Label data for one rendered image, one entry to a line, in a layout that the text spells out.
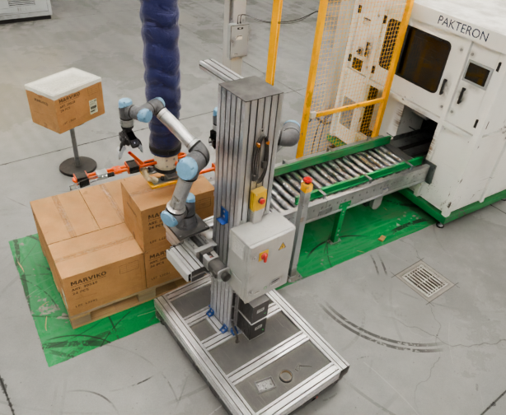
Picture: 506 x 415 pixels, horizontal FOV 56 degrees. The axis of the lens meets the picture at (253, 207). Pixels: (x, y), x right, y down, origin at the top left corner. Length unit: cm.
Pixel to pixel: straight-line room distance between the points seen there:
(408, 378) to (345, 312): 70
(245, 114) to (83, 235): 192
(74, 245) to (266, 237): 163
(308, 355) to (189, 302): 98
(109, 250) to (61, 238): 40
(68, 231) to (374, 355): 254
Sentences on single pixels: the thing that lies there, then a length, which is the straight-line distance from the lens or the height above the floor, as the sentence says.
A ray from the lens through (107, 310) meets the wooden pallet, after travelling 404.
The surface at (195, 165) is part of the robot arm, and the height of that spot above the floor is 164.
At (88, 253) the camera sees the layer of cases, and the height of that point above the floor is 54.
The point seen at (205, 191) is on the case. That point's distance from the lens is 360.
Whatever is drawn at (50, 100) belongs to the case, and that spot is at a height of 96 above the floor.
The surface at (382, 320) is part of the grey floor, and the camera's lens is 419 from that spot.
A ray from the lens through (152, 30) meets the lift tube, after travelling 303.
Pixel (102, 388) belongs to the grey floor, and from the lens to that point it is 365.
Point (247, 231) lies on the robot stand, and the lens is 281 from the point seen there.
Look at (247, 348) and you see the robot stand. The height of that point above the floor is 21.
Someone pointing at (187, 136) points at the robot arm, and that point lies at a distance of 275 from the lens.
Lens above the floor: 305
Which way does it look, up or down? 37 degrees down
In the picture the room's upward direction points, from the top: 6 degrees clockwise
